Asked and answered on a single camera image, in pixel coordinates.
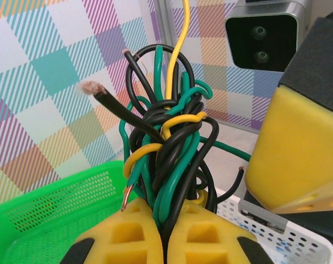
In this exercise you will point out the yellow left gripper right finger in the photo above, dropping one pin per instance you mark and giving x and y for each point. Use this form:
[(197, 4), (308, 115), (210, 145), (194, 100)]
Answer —
[(204, 233)]

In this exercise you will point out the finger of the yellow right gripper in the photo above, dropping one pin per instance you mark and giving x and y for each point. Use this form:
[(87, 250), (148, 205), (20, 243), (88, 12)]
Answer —
[(292, 148)]

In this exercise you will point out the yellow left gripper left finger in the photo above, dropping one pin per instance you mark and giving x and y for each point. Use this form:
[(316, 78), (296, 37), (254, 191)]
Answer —
[(122, 233)]

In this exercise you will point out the green plastic basket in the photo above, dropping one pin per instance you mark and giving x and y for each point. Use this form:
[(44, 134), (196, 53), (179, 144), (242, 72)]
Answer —
[(45, 209)]

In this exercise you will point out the white perforated plastic basket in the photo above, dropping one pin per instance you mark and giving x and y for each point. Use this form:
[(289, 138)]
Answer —
[(287, 244)]

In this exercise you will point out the black flat case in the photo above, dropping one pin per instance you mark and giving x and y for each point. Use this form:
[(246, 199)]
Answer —
[(320, 228)]

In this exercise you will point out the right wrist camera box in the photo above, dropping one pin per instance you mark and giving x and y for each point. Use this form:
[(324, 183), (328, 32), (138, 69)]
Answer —
[(262, 38)]

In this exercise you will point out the aluminium frame post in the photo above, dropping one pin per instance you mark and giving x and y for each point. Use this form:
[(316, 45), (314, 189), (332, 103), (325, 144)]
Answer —
[(164, 22)]

